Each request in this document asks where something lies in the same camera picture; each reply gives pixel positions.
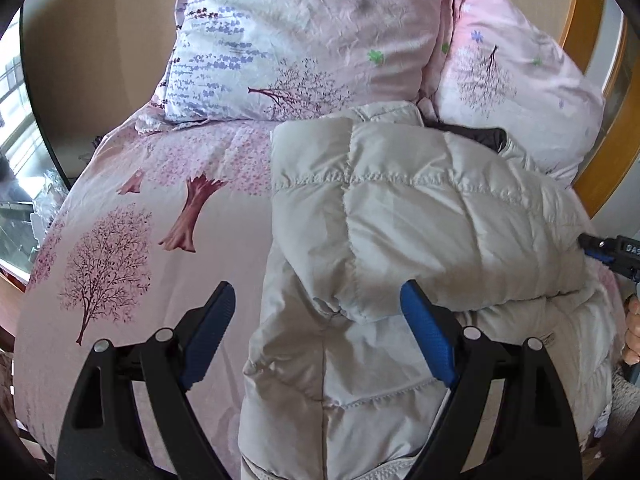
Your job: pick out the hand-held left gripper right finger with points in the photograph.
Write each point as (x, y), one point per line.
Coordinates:
(427, 327)

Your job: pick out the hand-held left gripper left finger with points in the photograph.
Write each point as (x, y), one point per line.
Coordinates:
(212, 332)

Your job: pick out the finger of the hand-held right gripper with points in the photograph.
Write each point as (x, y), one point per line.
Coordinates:
(597, 249)

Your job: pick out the white puffer jacket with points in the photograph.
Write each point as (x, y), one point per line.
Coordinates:
(400, 210)

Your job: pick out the person's right hand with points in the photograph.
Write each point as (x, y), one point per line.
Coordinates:
(634, 327)

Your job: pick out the pink floral bed sheet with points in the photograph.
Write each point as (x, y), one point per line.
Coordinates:
(150, 200)

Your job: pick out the black cloth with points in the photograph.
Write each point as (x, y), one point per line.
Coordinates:
(475, 135)

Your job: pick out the pink tree print pillow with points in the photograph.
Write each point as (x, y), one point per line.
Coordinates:
(510, 90)

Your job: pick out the window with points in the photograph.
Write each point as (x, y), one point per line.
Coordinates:
(22, 175)

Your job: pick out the large floral pink pillow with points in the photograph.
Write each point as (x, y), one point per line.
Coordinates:
(310, 25)

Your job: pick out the wooden frame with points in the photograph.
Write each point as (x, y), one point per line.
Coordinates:
(607, 160)

